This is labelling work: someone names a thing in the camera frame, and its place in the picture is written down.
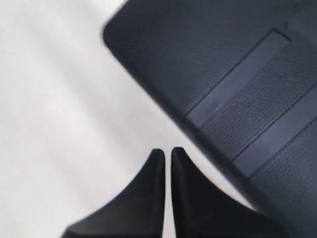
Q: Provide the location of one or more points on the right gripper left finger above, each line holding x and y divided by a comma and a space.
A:
137, 212

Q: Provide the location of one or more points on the black plastic carrying case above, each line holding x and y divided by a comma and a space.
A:
239, 77

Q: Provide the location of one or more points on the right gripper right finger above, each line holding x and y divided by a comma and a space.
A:
201, 210

